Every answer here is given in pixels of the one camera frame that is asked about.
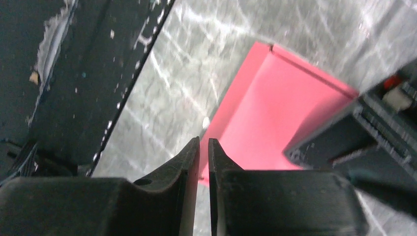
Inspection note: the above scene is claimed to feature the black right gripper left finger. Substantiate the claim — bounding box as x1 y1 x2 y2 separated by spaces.
134 137 200 236

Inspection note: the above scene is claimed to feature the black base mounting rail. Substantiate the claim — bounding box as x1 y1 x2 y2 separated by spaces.
0 0 174 179

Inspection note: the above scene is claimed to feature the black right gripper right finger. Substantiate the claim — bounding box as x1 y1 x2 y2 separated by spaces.
208 138 242 236

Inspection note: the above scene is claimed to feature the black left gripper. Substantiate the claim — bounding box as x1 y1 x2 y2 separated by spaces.
282 59 417 183

